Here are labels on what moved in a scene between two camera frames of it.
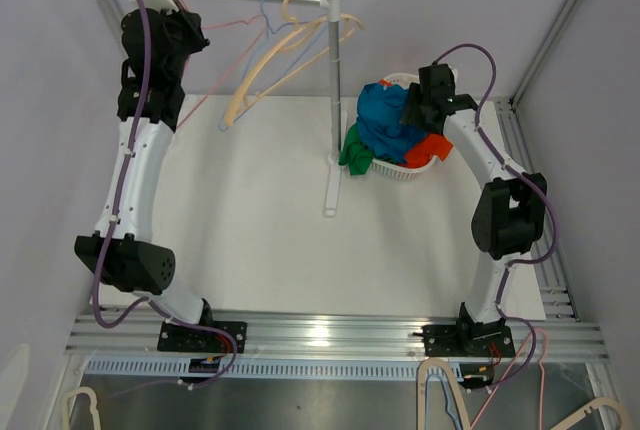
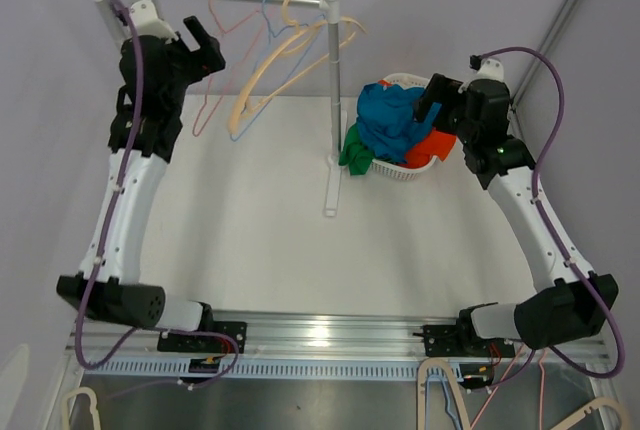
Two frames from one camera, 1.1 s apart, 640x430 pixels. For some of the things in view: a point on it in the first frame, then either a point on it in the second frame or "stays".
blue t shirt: (380, 112) stays
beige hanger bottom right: (596, 404) stays
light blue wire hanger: (224, 123) to (319, 22)
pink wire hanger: (239, 61) to (201, 109)
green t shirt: (354, 153) stays
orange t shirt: (428, 149) stays
